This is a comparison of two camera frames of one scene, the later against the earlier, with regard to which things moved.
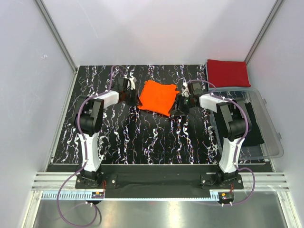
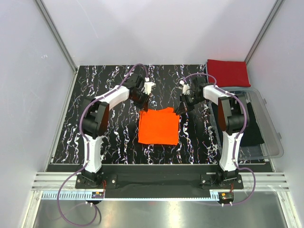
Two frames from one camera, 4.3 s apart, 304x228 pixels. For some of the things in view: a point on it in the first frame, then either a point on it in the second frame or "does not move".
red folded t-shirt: [227, 74] does not move
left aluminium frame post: [57, 36] does not move
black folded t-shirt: [255, 136] does not move
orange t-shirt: [158, 97] to [160, 126]
